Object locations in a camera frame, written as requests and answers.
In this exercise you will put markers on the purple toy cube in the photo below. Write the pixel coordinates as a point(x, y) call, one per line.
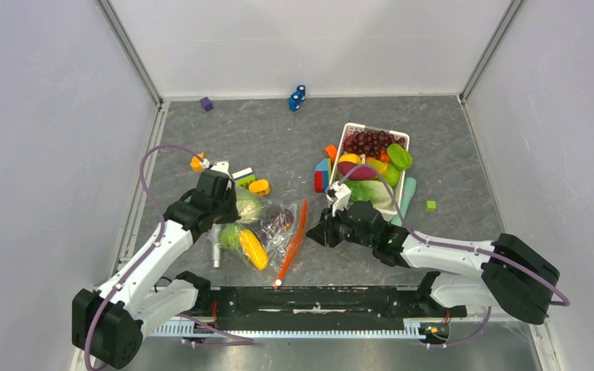
point(206, 103)

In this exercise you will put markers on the yellow fake starfruit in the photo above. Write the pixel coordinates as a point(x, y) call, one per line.
point(379, 166)

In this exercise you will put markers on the fake green lettuce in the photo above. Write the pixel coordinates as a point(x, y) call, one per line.
point(358, 190)

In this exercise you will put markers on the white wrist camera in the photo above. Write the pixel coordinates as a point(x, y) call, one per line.
point(338, 195)
point(221, 166)

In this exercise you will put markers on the red blue toy block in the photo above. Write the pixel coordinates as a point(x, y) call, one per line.
point(322, 175)

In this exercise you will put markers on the orange toy block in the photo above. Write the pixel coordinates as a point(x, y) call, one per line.
point(199, 163)

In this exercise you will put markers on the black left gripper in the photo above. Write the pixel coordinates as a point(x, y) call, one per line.
point(232, 215)

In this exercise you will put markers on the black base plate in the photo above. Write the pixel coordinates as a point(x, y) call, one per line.
point(317, 308)

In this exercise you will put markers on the purple fake sweet potato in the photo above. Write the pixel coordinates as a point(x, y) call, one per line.
point(356, 172)

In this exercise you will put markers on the small green cube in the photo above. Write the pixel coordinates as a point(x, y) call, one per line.
point(430, 205)

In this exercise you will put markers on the small dark purple fruit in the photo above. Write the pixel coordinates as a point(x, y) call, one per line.
point(279, 219)

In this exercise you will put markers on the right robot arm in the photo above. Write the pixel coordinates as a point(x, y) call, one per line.
point(505, 272)

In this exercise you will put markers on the yellow toy cylinder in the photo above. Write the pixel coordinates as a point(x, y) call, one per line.
point(260, 187)

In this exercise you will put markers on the fake green apple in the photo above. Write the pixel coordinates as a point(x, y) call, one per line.
point(391, 175)

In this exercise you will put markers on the small green fake fruit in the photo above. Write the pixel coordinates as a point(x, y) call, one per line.
point(229, 236)

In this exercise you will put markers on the fake yellow corn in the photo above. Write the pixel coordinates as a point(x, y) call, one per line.
point(253, 249)

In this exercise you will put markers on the orange toy cup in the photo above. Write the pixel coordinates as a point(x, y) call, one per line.
point(330, 152)

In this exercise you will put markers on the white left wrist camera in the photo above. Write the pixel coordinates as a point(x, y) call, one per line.
point(221, 166)

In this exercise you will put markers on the blue toy car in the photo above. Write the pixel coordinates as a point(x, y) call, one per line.
point(296, 98)

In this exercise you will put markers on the silver metal cylinder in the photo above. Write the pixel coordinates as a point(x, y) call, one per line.
point(216, 255)

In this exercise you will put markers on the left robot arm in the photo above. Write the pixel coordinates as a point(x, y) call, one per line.
point(112, 321)

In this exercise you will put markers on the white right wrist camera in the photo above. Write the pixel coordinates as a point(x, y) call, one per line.
point(338, 195)

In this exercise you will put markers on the fake green cabbage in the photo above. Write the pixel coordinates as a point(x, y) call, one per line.
point(250, 207)

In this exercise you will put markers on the white green stacked block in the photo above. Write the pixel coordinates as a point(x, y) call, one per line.
point(244, 177)

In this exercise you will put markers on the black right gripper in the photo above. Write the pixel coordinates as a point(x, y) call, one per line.
point(323, 233)

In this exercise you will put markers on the fake yellow lemon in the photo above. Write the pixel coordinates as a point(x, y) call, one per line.
point(350, 157)

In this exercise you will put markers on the clear zip top bag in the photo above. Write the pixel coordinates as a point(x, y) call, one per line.
point(262, 235)

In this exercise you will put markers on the dark red fake grapes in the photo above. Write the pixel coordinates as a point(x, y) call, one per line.
point(371, 143)

